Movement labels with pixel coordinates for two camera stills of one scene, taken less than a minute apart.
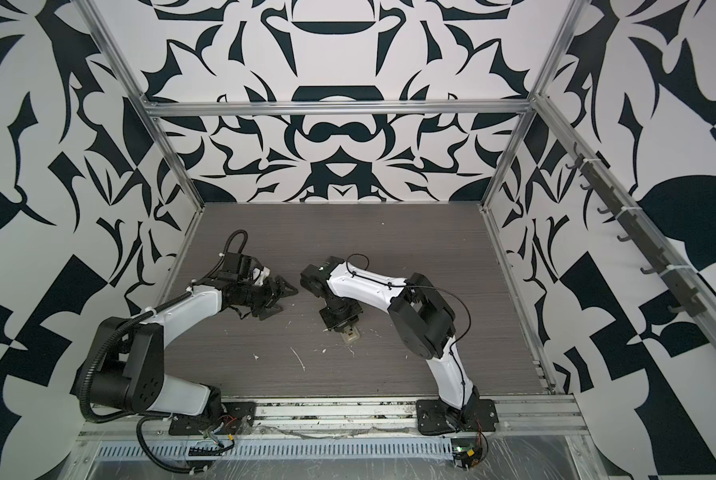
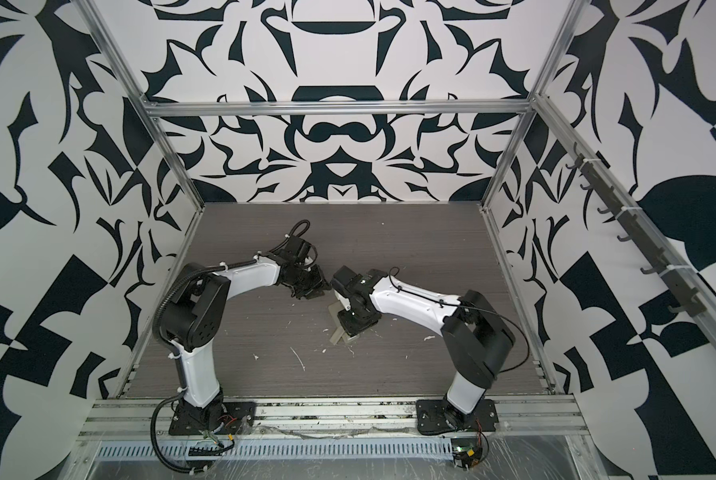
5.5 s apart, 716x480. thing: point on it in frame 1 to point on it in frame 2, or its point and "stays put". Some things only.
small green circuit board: x=466 y=452 stays put
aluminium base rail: x=383 y=420 stays put
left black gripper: x=281 y=291 to x=322 y=285
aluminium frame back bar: x=516 y=107 stays put
